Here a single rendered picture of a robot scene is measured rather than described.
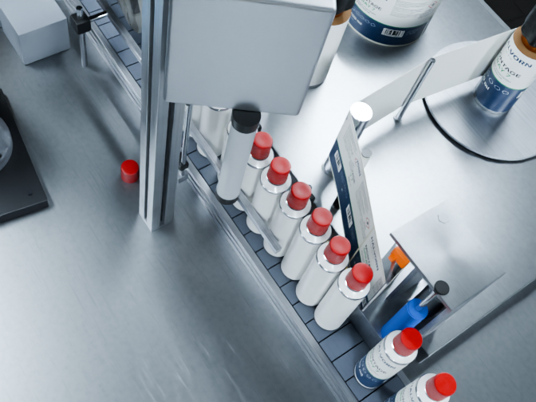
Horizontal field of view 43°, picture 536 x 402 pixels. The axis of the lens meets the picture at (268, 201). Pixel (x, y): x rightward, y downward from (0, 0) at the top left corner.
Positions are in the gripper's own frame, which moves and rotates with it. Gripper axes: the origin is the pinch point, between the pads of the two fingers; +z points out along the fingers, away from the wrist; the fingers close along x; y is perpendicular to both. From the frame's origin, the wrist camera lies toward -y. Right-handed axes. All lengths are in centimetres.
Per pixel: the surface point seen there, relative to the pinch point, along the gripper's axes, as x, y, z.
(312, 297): -54, -2, 33
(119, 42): 4.6, -2.1, 3.7
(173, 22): -59, -17, -23
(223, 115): -30.5, 0.2, 7.5
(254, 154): -41.6, -1.3, 9.5
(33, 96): 6.4, -21.3, 8.4
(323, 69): -22.3, 28.0, 12.8
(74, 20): 1.4, -10.3, -4.8
